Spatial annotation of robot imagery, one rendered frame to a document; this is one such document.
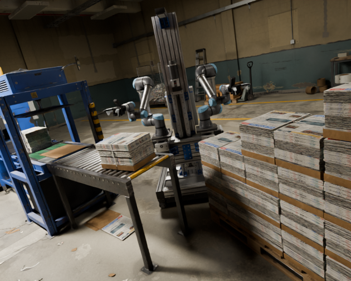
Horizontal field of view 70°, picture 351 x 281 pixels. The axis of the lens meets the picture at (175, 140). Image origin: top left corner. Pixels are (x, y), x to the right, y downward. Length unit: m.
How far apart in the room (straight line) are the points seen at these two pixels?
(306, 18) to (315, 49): 0.91
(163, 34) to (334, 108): 1.95
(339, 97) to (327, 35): 7.13
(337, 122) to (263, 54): 7.63
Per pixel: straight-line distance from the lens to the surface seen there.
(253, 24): 8.98
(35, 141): 3.74
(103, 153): 2.16
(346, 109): 1.31
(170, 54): 2.83
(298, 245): 1.85
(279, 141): 1.57
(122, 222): 2.94
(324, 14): 8.43
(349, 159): 1.36
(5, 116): 2.87
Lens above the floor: 1.53
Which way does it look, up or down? 17 degrees down
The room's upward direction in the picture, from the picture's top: 11 degrees counter-clockwise
